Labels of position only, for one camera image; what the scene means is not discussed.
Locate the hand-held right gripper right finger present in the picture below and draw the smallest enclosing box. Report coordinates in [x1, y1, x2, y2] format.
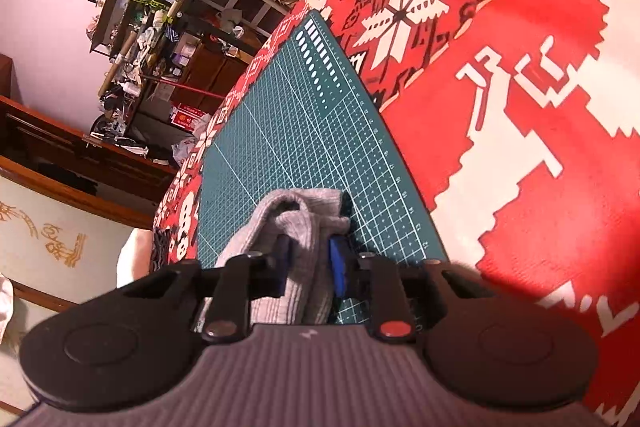
[328, 238, 508, 342]

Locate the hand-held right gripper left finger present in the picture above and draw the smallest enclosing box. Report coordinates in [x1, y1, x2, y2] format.
[119, 236, 291, 341]

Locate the grey polo shirt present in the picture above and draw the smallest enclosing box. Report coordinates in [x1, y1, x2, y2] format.
[197, 188, 353, 328]

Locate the green cutting mat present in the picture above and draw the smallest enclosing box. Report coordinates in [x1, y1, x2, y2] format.
[192, 9, 448, 325]

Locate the red white carton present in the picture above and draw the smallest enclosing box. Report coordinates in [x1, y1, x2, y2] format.
[170, 104, 208, 128]

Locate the red broom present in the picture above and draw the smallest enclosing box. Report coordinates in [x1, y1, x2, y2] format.
[160, 77, 226, 100]

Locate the brown wooden drawer cabinet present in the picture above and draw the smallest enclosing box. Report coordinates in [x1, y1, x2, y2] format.
[135, 37, 256, 132]

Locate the red patterned blanket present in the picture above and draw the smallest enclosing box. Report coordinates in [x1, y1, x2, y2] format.
[152, 0, 640, 427]

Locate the cluttered metal shelf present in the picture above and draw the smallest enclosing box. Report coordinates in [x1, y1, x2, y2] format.
[87, 0, 201, 58]

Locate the gold wall decal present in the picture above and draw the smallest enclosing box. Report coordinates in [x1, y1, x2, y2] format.
[0, 202, 87, 269]

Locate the wooden door frame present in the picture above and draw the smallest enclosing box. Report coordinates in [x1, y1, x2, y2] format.
[0, 54, 178, 228]

